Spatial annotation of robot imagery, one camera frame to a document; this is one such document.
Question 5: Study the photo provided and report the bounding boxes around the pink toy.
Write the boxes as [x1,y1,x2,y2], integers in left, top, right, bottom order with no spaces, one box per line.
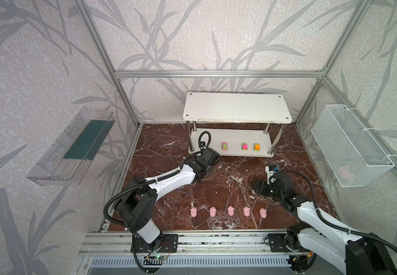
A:
[190,207,197,218]
[227,206,235,217]
[259,208,267,219]
[210,207,216,217]
[243,206,251,217]

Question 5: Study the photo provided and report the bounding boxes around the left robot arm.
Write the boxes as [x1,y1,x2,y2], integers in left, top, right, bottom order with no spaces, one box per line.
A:
[103,148,220,247]

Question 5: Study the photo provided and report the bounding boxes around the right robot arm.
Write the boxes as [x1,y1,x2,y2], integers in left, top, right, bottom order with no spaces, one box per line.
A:
[251,170,397,275]

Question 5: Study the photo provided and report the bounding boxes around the white two-tier shelf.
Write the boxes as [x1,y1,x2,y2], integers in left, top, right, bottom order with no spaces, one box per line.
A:
[183,92,292,158]

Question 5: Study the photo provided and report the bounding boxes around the pink object in basket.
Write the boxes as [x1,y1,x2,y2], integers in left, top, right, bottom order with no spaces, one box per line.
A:
[338,165,355,180]

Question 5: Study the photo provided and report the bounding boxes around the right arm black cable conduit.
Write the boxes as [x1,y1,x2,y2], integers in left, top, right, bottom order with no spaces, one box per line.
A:
[270,169,397,275]

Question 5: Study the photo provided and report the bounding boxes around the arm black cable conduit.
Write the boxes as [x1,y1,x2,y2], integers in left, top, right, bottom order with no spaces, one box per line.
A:
[270,169,397,275]
[103,130,212,228]

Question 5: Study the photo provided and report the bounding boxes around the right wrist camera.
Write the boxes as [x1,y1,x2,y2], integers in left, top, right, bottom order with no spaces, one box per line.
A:
[265,165,279,178]

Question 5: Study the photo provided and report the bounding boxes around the white wire mesh basket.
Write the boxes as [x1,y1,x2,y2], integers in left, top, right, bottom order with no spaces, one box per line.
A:
[311,104,395,188]

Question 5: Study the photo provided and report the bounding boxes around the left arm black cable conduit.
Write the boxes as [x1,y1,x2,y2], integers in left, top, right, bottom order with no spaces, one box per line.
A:
[103,130,212,228]

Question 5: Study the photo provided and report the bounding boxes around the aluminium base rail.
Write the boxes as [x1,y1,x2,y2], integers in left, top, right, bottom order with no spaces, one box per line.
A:
[78,229,358,256]

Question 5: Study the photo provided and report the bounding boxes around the clear plastic wall bin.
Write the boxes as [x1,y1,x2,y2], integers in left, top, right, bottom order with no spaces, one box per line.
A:
[27,107,116,187]

